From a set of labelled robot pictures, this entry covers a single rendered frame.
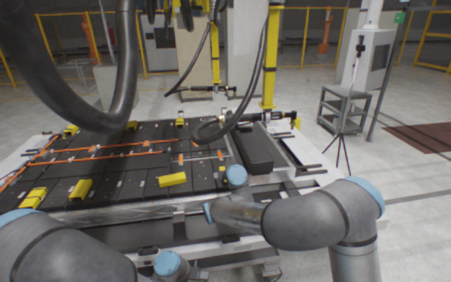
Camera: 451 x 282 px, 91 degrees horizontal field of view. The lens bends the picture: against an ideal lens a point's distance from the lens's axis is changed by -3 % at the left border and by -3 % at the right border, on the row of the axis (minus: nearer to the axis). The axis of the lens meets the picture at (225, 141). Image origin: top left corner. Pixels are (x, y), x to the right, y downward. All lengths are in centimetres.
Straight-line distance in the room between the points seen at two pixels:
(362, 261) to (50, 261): 58
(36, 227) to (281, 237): 44
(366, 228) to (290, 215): 17
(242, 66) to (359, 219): 556
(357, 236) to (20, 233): 62
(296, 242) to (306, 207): 7
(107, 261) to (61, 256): 6
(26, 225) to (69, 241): 9
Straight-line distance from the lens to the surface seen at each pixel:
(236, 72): 596
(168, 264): 96
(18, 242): 49
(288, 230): 52
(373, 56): 384
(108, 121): 37
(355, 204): 56
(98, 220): 151
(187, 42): 582
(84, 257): 44
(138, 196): 144
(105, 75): 596
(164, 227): 141
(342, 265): 65
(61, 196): 167
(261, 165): 146
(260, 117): 128
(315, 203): 52
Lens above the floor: 190
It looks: 28 degrees down
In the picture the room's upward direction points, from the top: 1 degrees counter-clockwise
